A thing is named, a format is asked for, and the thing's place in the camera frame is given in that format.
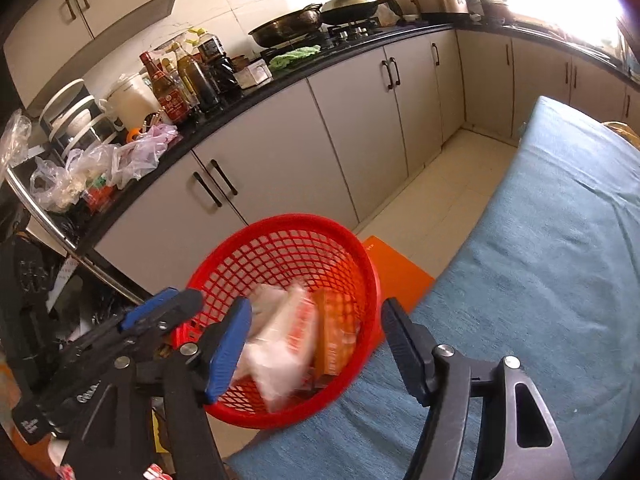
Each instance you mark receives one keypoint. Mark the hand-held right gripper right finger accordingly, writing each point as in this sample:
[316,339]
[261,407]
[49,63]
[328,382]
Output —
[405,350]

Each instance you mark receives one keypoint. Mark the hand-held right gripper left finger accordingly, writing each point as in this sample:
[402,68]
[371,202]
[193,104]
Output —
[227,355]

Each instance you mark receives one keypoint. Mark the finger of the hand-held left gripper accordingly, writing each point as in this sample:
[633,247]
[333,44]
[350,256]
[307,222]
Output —
[177,305]
[145,307]

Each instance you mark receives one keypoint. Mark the white red printed packet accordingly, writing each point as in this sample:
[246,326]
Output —
[287,340]

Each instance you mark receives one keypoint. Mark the orange box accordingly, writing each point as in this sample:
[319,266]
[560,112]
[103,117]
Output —
[335,330]

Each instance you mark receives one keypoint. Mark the red mesh basket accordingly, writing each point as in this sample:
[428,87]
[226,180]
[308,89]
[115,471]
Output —
[280,245]

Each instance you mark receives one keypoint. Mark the orange floor mat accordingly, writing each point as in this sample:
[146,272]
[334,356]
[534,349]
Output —
[400,280]

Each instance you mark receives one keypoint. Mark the black perforated panel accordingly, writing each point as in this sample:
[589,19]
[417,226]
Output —
[30,280]

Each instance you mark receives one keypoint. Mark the chrome metal bar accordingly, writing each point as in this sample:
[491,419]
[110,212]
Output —
[50,215]

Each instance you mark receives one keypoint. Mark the blue table cloth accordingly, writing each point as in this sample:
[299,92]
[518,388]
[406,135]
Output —
[525,285]

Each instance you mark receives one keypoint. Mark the clear plastic bag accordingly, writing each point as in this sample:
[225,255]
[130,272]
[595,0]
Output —
[12,135]
[65,180]

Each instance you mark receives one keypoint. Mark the pink plastic bag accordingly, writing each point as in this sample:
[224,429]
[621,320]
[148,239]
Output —
[145,150]

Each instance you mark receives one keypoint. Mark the small orange round object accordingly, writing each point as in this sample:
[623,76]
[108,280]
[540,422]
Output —
[132,135]

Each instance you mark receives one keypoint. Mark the white round jar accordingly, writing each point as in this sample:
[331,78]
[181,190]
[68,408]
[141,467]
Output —
[132,102]

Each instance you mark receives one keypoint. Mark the white tiered rack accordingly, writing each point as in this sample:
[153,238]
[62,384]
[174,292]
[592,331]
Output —
[72,115]

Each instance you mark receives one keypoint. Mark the group of sauce bottles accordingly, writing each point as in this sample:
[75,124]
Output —
[170,95]

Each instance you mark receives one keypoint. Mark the black kitchen counter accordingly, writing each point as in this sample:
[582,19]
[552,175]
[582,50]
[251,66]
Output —
[240,102]

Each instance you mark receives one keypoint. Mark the row of grey cabinet doors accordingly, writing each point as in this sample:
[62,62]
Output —
[350,135]

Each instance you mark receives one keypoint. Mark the small white box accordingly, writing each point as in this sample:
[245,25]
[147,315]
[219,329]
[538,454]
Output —
[252,75]

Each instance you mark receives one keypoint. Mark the green cloth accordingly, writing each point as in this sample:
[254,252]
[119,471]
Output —
[295,55]

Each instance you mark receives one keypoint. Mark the large upper kitchen cabinet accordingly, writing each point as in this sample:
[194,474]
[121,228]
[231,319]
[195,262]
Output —
[90,25]

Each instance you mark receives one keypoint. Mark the open black wok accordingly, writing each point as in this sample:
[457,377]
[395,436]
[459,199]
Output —
[287,27]

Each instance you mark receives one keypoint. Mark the yellow plastic bag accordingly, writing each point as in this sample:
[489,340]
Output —
[622,130]

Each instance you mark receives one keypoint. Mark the black gas stove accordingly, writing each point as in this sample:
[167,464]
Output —
[345,32]

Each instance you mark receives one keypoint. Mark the black wok with lid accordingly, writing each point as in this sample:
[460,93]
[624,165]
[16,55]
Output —
[357,5]

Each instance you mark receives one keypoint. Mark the silver rice cooker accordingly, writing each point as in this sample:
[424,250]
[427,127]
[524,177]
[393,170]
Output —
[440,0]

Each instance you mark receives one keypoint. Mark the dark cooking pots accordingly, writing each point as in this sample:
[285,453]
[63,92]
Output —
[492,7]

